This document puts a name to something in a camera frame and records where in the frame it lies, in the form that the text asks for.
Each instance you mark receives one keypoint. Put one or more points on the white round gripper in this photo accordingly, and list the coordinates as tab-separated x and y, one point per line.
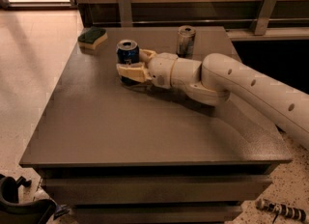
161	68

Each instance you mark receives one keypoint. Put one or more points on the blue pepsi can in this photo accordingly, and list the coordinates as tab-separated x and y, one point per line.
127	52

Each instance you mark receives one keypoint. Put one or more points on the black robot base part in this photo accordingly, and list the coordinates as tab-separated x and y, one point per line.
36	212

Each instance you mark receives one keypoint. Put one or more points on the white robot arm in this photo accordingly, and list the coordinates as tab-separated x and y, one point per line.
212	80

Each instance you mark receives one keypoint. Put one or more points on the silver energy drink can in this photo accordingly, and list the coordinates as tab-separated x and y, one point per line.
185	41

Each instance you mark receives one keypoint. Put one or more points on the green yellow sponge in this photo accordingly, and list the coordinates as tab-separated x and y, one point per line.
92	38

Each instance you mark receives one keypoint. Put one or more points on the grey drawer cabinet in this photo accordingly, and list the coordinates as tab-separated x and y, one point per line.
144	155

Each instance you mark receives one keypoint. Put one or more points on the left metal bracket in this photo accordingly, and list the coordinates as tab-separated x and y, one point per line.
125	13

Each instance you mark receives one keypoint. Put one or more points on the metal bracket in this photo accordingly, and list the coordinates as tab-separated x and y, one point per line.
260	23
125	13

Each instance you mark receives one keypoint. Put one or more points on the right metal bracket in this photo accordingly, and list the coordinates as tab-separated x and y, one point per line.
260	23

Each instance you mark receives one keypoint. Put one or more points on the striped black white handle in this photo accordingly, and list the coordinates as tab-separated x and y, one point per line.
283	210

